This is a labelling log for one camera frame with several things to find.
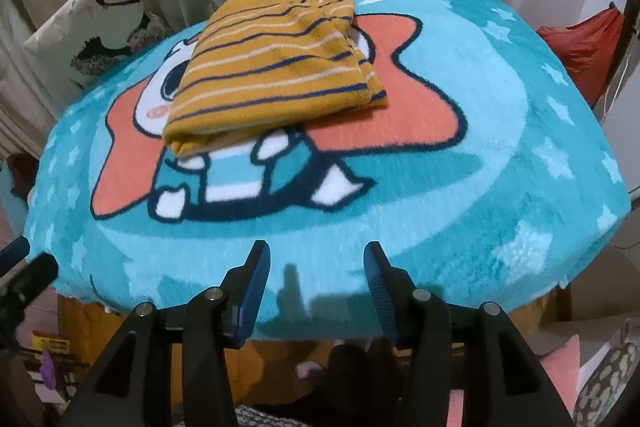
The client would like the red plastic bag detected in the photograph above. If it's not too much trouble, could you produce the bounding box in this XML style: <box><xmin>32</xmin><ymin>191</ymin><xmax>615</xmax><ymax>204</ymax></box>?
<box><xmin>537</xmin><ymin>3</ymin><xmax>625</xmax><ymax>107</ymax></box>

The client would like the cream bird-print cushion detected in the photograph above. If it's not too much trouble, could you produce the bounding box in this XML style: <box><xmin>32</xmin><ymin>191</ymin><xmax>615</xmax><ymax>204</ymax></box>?
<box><xmin>24</xmin><ymin>0</ymin><xmax>170</xmax><ymax>89</ymax></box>

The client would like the teal cartoon fleece blanket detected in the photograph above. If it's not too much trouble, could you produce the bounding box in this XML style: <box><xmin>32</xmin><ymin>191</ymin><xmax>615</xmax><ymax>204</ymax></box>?
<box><xmin>24</xmin><ymin>0</ymin><xmax>630</xmax><ymax>340</ymax></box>

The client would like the mustard striped knit sweater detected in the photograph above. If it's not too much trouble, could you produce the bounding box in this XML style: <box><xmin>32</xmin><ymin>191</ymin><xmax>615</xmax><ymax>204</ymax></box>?
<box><xmin>163</xmin><ymin>0</ymin><xmax>388</xmax><ymax>157</ymax></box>

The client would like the pink cushion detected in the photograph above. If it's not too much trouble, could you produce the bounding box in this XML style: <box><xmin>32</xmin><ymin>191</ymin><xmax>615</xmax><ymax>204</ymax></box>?
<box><xmin>446</xmin><ymin>335</ymin><xmax>580</xmax><ymax>427</ymax></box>

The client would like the grey knit sleeve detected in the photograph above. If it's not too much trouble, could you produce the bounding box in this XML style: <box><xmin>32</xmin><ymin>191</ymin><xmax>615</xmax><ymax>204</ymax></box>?
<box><xmin>171</xmin><ymin>403</ymin><xmax>308</xmax><ymax>427</ymax></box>

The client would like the patterned grey bag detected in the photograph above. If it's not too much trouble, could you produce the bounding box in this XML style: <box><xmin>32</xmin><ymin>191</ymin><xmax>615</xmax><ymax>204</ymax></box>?
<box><xmin>574</xmin><ymin>343</ymin><xmax>639</xmax><ymax>427</ymax></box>

